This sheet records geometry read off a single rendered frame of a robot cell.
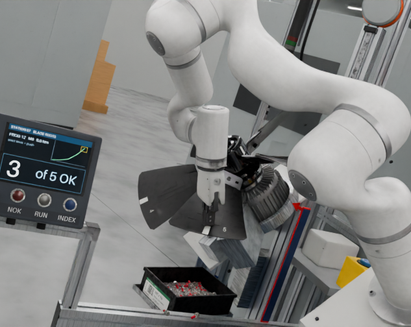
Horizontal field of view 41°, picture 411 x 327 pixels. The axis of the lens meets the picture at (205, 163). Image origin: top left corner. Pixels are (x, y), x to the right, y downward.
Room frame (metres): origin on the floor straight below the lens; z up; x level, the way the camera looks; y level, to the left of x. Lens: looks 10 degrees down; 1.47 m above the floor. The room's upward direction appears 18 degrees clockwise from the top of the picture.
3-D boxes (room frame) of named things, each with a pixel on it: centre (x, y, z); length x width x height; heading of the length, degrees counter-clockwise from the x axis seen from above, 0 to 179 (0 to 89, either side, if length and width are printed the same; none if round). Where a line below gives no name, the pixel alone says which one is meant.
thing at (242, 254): (1.65, -0.18, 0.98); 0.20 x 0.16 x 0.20; 116
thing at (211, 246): (1.71, -0.12, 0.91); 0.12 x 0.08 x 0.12; 116
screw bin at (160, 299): (1.43, -0.07, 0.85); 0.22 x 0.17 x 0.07; 131
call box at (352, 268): (1.49, -0.55, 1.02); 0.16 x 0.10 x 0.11; 116
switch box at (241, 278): (2.03, -0.33, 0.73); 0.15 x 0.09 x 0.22; 116
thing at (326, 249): (2.11, -0.57, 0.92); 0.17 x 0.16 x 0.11; 116
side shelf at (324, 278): (2.03, -0.57, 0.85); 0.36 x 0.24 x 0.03; 26
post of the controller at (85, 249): (1.13, 0.19, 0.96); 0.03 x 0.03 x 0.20; 26
